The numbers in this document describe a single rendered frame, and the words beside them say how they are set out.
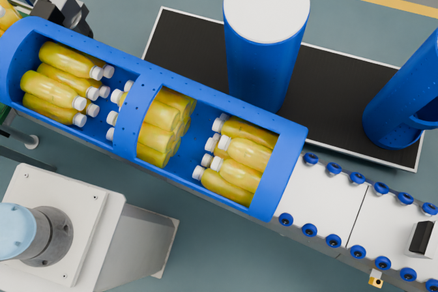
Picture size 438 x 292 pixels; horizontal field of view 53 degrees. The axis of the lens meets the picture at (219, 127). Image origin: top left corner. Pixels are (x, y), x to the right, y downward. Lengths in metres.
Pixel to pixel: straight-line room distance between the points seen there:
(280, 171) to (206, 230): 1.27
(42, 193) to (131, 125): 0.30
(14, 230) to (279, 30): 0.94
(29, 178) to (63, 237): 0.21
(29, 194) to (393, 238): 1.05
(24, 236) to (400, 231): 1.04
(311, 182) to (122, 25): 1.66
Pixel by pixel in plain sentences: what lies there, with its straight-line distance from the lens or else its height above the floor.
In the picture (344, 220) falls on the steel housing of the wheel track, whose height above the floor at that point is 0.93.
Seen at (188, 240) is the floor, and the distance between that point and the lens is 2.33.
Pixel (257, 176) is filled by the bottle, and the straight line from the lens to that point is 1.19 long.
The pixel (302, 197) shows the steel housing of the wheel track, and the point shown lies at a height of 0.93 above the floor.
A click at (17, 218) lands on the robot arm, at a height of 1.40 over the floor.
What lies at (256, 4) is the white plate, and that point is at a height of 1.04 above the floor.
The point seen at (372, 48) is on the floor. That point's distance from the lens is 2.65.
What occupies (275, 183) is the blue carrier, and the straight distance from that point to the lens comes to 1.10.
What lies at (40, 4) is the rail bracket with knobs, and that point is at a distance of 1.67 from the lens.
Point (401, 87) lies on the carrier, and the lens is 1.81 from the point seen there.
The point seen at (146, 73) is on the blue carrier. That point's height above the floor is 1.21.
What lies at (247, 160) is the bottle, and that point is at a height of 1.17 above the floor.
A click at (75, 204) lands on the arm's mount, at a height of 1.17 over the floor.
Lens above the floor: 2.31
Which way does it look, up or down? 75 degrees down
